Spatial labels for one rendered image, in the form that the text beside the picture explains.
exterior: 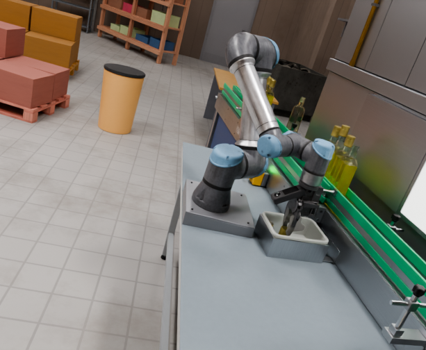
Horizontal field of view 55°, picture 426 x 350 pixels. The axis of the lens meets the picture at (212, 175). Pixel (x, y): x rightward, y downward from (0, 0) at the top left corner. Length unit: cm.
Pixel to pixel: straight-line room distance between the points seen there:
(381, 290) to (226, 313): 50
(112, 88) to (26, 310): 265
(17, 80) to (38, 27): 234
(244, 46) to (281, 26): 1031
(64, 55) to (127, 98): 199
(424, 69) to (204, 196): 95
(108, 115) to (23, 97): 80
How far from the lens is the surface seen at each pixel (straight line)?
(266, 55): 157
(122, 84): 426
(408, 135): 169
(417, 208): 159
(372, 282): 144
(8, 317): 216
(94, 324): 213
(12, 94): 439
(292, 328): 124
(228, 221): 151
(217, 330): 113
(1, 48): 486
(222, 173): 148
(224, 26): 1151
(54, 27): 652
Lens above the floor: 150
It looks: 22 degrees down
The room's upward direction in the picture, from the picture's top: 16 degrees clockwise
